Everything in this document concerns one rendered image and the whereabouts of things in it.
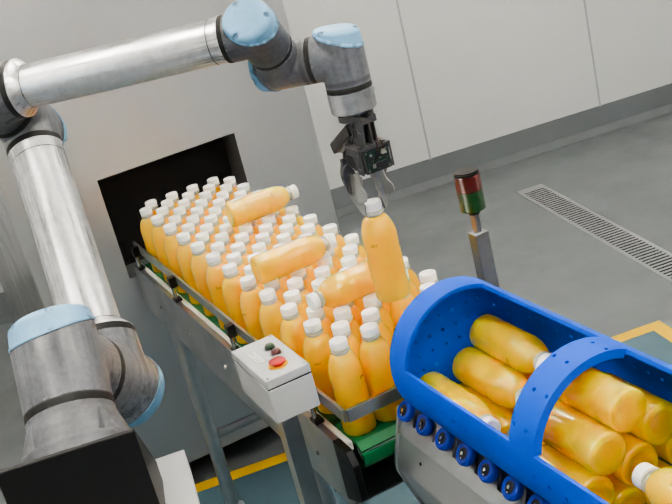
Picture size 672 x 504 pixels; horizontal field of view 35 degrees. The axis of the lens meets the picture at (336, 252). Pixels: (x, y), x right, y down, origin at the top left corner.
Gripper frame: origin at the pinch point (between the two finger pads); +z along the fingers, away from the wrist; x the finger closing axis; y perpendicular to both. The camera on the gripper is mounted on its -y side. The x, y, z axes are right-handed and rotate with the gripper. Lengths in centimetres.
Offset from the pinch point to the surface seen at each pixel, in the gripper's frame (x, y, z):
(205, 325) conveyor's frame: -20, -85, 47
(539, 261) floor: 173, -214, 136
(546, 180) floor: 244, -303, 135
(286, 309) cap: -15.6, -24.3, 25.0
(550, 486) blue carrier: -12, 69, 28
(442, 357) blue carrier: -1.1, 19.1, 28.1
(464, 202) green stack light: 34.9, -25.0, 17.1
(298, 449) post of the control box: -27, -6, 49
